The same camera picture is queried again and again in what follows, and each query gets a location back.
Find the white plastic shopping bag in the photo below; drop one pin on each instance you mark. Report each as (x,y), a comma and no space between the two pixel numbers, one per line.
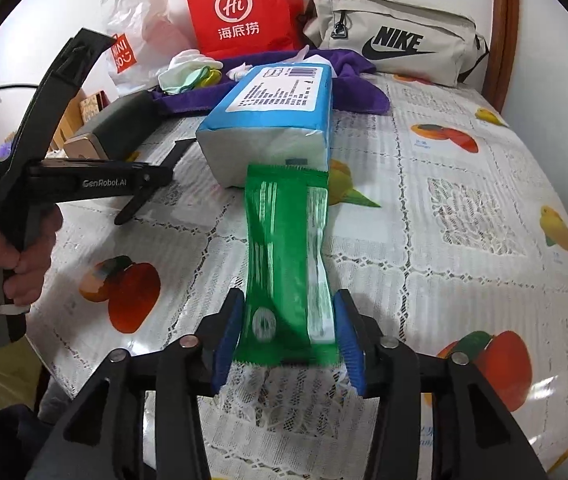
(138,10)

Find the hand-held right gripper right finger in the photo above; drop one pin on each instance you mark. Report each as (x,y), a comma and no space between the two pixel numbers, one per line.
(351,347)

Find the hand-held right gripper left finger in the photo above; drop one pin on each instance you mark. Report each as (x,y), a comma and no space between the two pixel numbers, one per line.
(226,342)

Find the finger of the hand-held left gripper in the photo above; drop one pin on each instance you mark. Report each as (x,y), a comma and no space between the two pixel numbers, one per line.
(136,205)
(178,152)

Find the fruit print tablecloth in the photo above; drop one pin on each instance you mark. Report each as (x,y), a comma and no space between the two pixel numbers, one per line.
(464,210)

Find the blue tissue pack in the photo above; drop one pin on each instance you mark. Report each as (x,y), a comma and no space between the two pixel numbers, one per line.
(274,110)

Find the purple towel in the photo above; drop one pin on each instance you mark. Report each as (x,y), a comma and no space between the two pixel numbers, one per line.
(359,95)

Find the person's left hand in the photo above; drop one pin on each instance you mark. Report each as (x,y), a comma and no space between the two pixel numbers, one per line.
(28,280)

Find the mint green cloth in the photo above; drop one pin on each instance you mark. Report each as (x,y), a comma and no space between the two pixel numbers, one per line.
(186,82)

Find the red paper bag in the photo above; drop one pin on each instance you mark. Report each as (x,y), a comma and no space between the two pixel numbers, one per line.
(269,40)

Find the beige waist bag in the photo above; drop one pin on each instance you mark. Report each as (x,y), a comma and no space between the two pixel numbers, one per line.
(414,15)

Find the brown printed box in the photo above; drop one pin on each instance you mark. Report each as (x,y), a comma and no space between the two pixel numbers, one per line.
(94,105)

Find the white cloth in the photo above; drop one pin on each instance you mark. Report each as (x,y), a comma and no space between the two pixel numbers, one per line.
(183,62)

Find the dark green tin box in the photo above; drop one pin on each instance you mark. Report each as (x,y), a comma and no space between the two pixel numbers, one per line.
(123,120)

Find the green wet wipe packet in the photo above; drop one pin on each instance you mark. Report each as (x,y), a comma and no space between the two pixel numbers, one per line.
(284,260)

